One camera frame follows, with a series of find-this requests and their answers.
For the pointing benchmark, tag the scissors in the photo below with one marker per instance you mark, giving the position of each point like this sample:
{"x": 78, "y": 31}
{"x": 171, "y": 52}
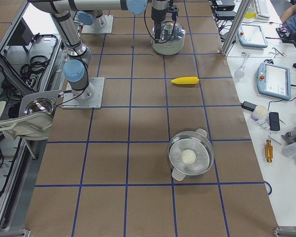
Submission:
{"x": 268, "y": 61}

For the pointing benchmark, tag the gold metal cylinder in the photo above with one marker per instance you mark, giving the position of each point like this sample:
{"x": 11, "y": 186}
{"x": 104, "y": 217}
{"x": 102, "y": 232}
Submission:
{"x": 268, "y": 151}

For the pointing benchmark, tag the near blue teach pendant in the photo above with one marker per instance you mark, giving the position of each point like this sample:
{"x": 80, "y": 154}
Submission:
{"x": 273, "y": 80}

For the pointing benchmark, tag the steel steamer pot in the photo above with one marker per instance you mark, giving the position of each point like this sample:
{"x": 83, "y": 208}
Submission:
{"x": 199, "y": 143}

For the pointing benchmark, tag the glass pot lid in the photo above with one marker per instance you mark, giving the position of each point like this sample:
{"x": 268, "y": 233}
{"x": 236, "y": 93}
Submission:
{"x": 171, "y": 33}

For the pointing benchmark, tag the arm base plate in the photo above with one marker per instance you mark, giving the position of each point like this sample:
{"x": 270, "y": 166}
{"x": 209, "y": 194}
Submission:
{"x": 100, "y": 25}
{"x": 90, "y": 98}

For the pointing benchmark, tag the white steamed bun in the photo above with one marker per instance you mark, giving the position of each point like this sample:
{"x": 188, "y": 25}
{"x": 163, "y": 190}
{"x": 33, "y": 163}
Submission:
{"x": 188, "y": 156}

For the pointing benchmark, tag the blue teach pendant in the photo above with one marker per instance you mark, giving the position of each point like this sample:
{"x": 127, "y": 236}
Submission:
{"x": 251, "y": 35}
{"x": 273, "y": 80}

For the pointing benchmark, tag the pale green electric pot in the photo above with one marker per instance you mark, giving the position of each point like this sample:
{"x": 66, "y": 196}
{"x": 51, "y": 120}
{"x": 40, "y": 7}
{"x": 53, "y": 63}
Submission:
{"x": 167, "y": 49}

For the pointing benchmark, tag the yellow toy corn cob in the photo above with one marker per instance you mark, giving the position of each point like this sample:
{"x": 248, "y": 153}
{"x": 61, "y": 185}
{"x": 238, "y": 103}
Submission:
{"x": 192, "y": 80}

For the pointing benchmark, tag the aluminium frame post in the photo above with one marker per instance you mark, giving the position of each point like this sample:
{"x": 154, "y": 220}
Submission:
{"x": 243, "y": 7}

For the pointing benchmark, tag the white purple cup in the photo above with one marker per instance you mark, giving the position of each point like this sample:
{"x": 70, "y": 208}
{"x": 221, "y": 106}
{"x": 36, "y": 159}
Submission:
{"x": 258, "y": 112}

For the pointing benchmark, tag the black phone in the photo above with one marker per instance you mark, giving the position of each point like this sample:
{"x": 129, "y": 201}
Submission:
{"x": 274, "y": 122}

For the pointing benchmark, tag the white grey chair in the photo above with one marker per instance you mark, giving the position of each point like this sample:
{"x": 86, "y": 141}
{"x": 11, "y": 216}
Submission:
{"x": 35, "y": 126}

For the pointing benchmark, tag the steel bowl on chair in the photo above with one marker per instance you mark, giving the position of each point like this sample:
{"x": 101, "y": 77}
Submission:
{"x": 39, "y": 105}

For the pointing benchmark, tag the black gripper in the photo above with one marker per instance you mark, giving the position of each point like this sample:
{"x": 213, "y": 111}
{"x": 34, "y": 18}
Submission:
{"x": 158, "y": 15}

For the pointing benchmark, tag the far blue teach pendant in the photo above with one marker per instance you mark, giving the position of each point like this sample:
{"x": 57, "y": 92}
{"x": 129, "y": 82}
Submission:
{"x": 251, "y": 35}

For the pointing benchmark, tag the black power adapter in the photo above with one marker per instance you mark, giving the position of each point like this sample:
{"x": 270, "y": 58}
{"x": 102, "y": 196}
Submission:
{"x": 248, "y": 106}

